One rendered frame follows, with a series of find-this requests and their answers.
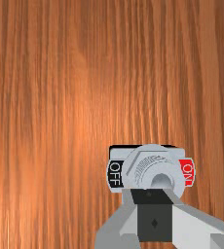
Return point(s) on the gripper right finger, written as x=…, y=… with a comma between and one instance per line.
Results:
x=195, y=227

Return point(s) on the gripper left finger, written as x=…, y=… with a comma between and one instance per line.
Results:
x=123, y=227

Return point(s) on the grey toggle switch black base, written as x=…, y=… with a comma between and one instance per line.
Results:
x=149, y=168

